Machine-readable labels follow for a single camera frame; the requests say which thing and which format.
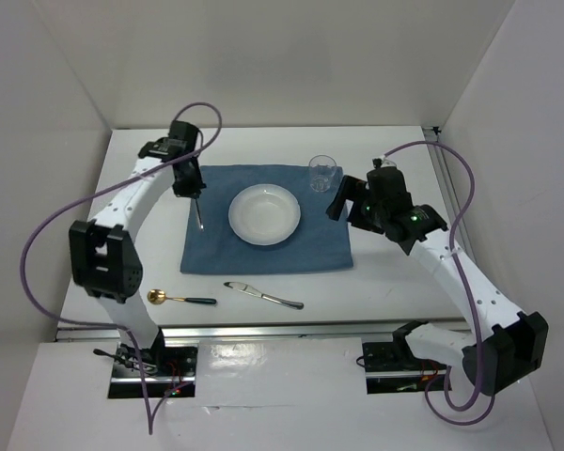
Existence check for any clear plastic cup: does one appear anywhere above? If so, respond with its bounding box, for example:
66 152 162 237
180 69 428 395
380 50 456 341
308 155 337 193

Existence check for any white plate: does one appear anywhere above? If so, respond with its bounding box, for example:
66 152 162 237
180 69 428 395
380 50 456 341
228 184 301 246

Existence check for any silver butter knife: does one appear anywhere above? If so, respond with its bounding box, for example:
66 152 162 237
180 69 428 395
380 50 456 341
223 281 305 310

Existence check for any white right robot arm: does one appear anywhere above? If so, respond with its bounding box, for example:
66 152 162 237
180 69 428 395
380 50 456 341
326 166 549 397

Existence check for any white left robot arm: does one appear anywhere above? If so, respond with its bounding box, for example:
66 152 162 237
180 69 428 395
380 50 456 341
69 125 206 375

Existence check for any aluminium right side rail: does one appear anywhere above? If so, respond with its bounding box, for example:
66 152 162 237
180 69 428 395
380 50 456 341
422 127 467 244

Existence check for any aluminium rail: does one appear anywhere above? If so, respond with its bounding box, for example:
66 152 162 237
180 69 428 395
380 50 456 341
54 317 452 343
422 127 467 244

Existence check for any gold spoon green handle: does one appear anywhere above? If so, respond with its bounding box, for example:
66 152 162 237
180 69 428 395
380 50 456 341
147 289 217 306

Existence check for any aluminium front rail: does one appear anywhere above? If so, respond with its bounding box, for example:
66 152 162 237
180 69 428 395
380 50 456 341
54 317 452 343

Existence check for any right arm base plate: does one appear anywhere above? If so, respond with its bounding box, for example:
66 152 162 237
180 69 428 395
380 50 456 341
355 342 446 395

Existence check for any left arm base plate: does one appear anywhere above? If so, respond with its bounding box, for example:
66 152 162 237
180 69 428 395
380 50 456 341
93 345 198 399

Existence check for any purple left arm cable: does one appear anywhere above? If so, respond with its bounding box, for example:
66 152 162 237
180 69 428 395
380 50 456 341
19 101 223 436

